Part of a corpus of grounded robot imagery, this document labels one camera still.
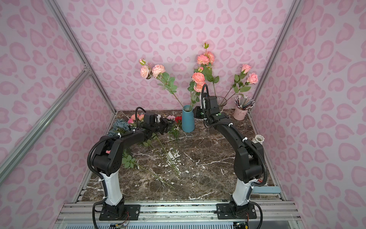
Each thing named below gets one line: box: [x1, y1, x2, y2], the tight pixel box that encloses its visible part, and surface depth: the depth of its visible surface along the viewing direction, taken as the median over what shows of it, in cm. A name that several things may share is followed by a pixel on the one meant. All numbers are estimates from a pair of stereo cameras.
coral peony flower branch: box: [187, 66, 206, 112], surface depth 81 cm
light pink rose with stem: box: [226, 72, 259, 101], surface depth 80 cm
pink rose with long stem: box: [233, 63, 252, 84], surface depth 87 cm
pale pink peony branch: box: [138, 58, 184, 108], surface depth 78 cm
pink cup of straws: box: [233, 94, 255, 121], surface depth 109 cm
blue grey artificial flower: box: [108, 118, 130, 137], surface depth 98 cm
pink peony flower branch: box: [196, 41, 215, 70], surface depth 82 cm
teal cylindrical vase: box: [181, 104, 195, 134], surface depth 99 cm
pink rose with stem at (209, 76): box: [204, 65, 220, 98], surface depth 96 cm
